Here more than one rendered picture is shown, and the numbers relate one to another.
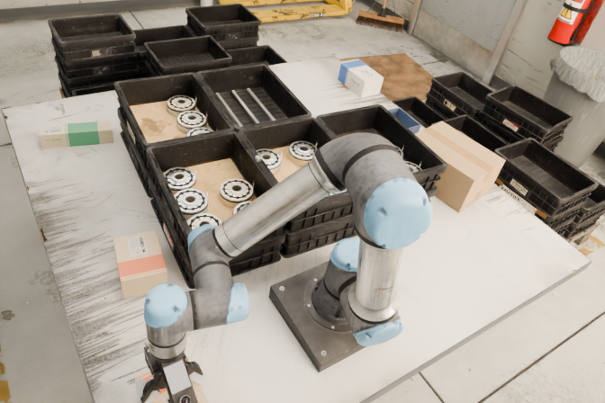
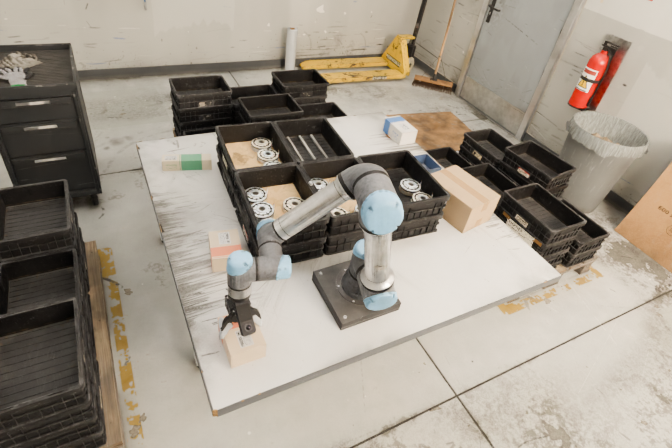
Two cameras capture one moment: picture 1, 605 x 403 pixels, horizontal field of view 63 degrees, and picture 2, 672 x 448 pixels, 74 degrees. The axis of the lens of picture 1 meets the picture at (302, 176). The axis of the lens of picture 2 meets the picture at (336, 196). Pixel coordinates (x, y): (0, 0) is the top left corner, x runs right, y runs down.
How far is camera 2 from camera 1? 0.44 m
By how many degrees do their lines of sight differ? 5
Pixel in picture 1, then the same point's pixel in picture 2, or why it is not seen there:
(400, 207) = (381, 206)
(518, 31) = (545, 96)
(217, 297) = (271, 261)
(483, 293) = (470, 290)
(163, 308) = (238, 263)
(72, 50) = (185, 101)
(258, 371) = (299, 325)
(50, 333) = (157, 306)
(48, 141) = (167, 166)
